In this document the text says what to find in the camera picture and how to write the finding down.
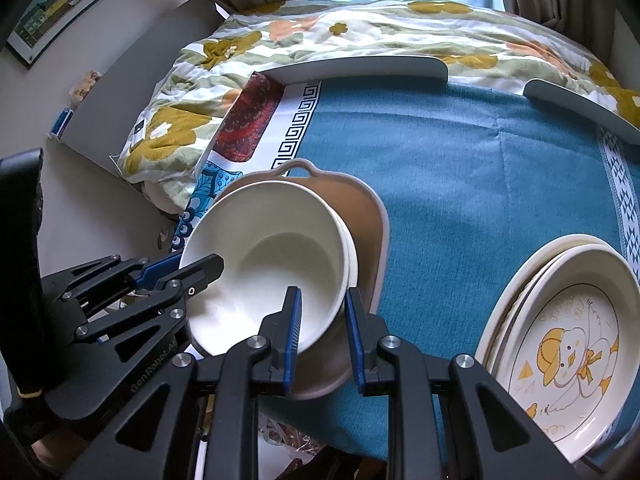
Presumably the small white bowl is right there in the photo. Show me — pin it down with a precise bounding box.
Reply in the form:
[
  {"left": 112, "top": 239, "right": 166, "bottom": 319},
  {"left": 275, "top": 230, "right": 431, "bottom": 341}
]
[{"left": 179, "top": 180, "right": 351, "bottom": 357}]

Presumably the teal tablecloth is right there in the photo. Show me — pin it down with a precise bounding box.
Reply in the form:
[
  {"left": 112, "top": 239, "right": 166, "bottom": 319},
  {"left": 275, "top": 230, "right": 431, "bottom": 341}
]
[{"left": 260, "top": 82, "right": 640, "bottom": 466}]

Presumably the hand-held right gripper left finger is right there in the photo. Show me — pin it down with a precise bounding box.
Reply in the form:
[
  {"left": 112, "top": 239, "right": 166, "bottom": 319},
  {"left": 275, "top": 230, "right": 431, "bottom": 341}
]
[{"left": 62, "top": 285, "right": 304, "bottom": 480}]

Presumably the pink baking dish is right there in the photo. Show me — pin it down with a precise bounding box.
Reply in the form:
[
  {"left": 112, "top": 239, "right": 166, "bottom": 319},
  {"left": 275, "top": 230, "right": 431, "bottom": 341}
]
[{"left": 220, "top": 158, "right": 391, "bottom": 401}]

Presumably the white tray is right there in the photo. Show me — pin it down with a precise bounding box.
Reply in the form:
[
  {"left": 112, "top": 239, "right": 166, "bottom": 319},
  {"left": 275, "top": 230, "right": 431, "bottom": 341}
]
[{"left": 197, "top": 56, "right": 640, "bottom": 176}]

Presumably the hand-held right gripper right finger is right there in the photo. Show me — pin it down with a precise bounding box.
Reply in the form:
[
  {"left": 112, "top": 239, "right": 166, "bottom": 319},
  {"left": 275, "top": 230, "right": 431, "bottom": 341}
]
[{"left": 345, "top": 287, "right": 581, "bottom": 480}]

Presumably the white headboard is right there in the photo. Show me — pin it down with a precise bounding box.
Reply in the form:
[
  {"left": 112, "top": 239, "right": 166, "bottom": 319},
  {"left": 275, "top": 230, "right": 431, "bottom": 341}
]
[{"left": 47, "top": 0, "right": 226, "bottom": 176}]

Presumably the cream bowl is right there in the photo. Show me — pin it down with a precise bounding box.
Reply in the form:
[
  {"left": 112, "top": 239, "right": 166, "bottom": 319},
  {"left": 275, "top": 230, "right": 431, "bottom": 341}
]
[{"left": 327, "top": 210, "right": 360, "bottom": 321}]

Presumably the cream duck print plate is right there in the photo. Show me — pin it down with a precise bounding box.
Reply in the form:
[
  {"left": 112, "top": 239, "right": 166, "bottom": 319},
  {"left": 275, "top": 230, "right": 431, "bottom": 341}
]
[{"left": 492, "top": 245, "right": 640, "bottom": 457}]

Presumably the floral duvet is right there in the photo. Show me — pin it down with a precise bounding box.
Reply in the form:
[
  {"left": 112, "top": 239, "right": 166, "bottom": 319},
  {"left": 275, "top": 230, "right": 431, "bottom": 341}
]
[{"left": 111, "top": 0, "right": 640, "bottom": 211}]

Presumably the framed picture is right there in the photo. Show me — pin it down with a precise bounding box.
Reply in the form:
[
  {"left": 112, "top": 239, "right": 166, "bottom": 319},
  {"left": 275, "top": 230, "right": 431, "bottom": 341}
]
[{"left": 4, "top": 0, "right": 143, "bottom": 70}]

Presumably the small floral box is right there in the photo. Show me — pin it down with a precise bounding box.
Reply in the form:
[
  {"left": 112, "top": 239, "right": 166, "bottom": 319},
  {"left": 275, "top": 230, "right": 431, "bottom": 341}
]
[{"left": 69, "top": 70, "right": 103, "bottom": 103}]

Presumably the small blue box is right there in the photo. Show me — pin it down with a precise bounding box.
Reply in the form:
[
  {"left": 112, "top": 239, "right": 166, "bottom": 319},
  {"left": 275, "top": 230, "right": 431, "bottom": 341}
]
[{"left": 50, "top": 107, "right": 76, "bottom": 138}]

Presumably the large grey plate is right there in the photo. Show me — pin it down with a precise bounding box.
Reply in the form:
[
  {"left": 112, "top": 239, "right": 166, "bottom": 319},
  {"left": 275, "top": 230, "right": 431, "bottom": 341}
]
[{"left": 482, "top": 242, "right": 608, "bottom": 376}]

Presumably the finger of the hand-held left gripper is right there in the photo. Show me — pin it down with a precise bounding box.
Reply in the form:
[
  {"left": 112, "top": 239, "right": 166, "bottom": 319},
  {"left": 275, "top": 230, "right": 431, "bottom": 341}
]
[
  {"left": 42, "top": 254, "right": 184, "bottom": 319},
  {"left": 75, "top": 254, "right": 224, "bottom": 346}
]

